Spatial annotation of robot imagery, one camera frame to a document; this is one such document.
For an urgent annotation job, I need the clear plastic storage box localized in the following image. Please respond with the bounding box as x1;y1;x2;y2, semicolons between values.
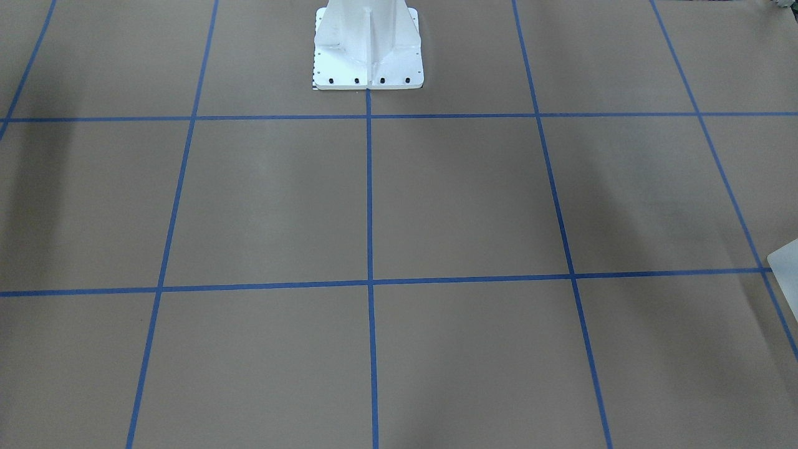
767;239;797;319

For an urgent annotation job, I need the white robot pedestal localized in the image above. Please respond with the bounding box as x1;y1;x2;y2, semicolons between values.
312;1;425;90

